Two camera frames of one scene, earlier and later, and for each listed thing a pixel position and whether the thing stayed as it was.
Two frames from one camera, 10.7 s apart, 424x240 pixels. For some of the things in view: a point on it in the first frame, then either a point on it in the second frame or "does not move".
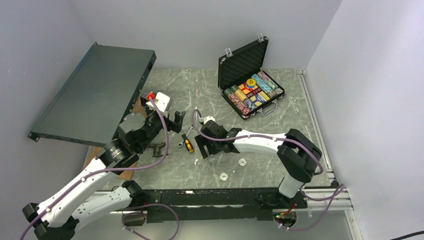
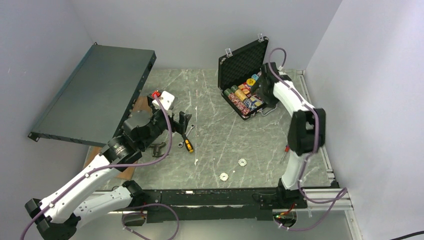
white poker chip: [224, 176] does not move
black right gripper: [202, 142] to [271, 101]
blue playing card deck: [259, 98] does not move
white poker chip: [242, 162] does not move
